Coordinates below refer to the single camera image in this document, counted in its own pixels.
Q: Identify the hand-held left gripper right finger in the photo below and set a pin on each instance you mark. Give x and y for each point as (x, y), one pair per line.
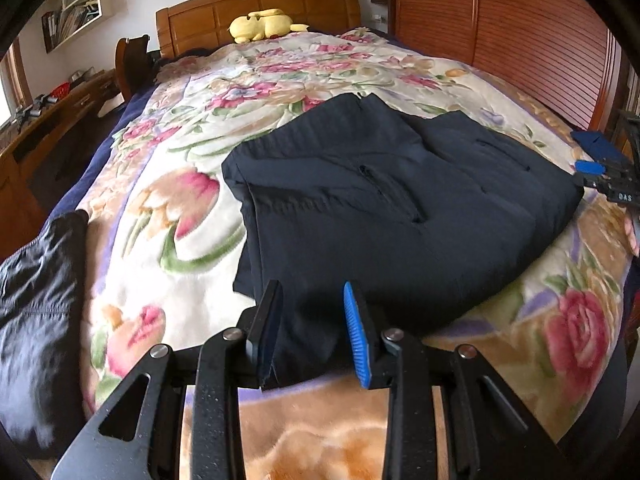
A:
(357, 335)

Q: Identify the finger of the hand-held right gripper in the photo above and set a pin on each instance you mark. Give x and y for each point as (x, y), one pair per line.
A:
(589, 166)
(592, 142)

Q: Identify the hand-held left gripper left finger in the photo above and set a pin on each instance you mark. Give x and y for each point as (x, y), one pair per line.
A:
(265, 330)

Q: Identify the black trench coat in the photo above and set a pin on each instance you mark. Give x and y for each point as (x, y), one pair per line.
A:
(400, 200)

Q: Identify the person's right hand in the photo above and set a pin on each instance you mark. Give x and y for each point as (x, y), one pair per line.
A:
(632, 227)

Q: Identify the wooden slatted wardrobe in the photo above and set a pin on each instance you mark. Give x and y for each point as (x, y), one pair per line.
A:
(500, 35)

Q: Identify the floral blanket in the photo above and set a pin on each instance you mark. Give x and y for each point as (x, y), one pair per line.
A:
(175, 170)

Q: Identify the folded black jacket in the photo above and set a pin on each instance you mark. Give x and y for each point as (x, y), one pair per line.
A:
(35, 335)

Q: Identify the wooden desk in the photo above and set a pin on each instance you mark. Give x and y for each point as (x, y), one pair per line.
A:
(20, 180)

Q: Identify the dark wooden chair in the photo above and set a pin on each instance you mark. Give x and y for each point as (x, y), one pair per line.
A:
(131, 60)

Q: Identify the yellow plush toy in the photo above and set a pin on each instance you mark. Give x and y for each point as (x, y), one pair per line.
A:
(265, 25)

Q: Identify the small red item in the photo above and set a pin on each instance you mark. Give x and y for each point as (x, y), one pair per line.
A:
(59, 91)

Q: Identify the wooden bed headboard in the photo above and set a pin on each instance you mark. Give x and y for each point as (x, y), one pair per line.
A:
(210, 15)

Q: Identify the black clamp tool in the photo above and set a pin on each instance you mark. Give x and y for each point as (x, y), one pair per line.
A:
(31, 107)

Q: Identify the window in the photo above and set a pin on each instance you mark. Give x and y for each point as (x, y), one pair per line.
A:
(20, 80)

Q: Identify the black binders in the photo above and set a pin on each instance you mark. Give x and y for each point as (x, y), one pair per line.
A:
(49, 32)

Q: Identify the white wall shelf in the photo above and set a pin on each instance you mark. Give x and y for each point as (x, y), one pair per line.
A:
(105, 5)

